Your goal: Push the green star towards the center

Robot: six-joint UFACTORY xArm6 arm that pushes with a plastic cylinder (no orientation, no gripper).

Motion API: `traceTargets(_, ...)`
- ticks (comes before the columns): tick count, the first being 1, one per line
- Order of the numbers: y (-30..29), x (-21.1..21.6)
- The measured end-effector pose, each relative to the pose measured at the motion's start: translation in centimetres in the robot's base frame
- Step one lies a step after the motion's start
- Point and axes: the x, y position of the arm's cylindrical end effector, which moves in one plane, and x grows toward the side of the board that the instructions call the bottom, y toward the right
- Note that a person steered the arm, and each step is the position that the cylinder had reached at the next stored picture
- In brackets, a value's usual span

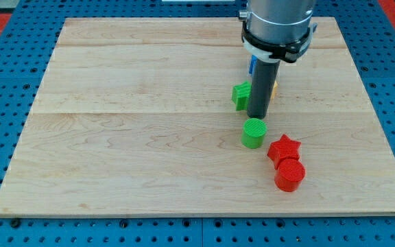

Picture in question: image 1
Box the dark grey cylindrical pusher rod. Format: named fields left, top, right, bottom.
left=247, top=59, right=280, bottom=119

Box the green star block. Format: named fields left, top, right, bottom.
left=231, top=81, right=251, bottom=111

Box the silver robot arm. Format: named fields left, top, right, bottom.
left=239, top=0, right=317, bottom=119

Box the red star block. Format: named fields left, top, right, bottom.
left=267, top=134, right=301, bottom=170

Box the yellow block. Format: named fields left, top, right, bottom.
left=270, top=80, right=278, bottom=100

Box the blue block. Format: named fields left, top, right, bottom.
left=249, top=55, right=257, bottom=75

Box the green cylinder block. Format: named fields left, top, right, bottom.
left=241, top=118, right=267, bottom=149

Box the red cylinder block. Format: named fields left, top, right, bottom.
left=274, top=159, right=306, bottom=192

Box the wooden board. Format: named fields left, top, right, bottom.
left=0, top=17, right=395, bottom=218

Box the black and white clamp ring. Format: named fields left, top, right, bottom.
left=241, top=21, right=318, bottom=64

